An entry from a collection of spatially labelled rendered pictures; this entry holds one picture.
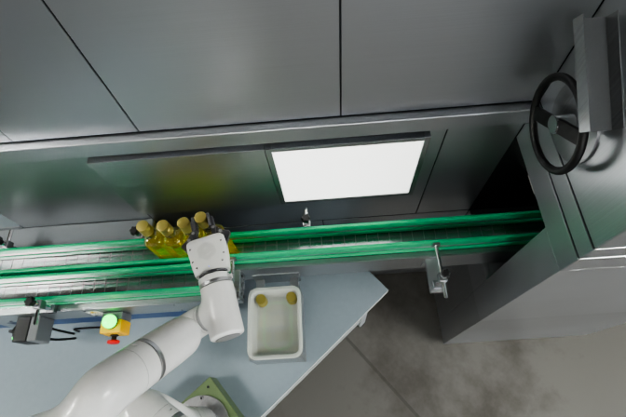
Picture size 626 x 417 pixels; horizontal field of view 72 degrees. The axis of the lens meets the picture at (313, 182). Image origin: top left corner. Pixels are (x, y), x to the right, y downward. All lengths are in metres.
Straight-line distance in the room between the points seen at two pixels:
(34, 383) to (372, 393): 1.48
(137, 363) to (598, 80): 0.98
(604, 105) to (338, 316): 1.15
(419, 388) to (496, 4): 1.96
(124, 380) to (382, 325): 1.78
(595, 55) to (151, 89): 0.88
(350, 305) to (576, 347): 1.38
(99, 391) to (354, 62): 0.76
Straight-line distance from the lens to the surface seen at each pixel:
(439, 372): 2.49
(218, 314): 1.10
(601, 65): 0.97
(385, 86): 1.00
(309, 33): 0.87
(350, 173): 1.27
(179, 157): 1.19
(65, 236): 1.77
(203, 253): 1.17
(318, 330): 1.71
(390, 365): 2.46
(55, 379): 1.99
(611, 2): 0.99
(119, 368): 0.88
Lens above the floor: 2.44
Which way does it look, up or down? 62 degrees down
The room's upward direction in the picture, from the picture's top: 7 degrees counter-clockwise
